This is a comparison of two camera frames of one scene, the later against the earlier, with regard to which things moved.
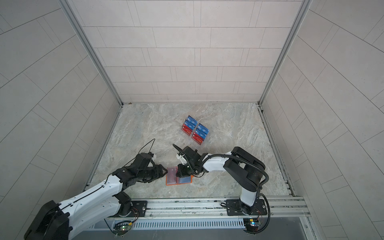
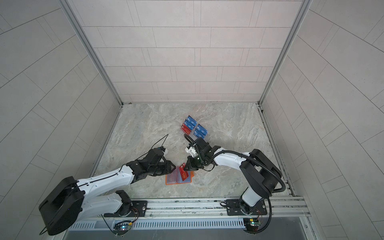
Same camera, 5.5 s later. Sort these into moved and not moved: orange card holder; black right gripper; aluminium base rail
Moved: black right gripper
Not moved: orange card holder; aluminium base rail
